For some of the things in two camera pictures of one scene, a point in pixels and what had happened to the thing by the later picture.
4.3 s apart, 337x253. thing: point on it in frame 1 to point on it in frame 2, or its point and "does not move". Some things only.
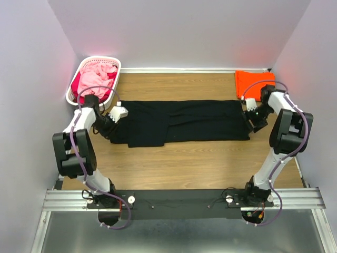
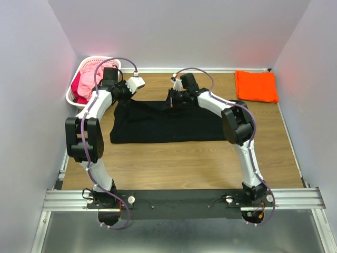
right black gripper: (256, 125) to (171, 101)
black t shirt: (151, 123) does not move
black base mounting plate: (181, 204) does not move
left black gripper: (107, 133) to (123, 84)
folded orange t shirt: (244, 79) does not move
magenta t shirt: (76, 97) does not move
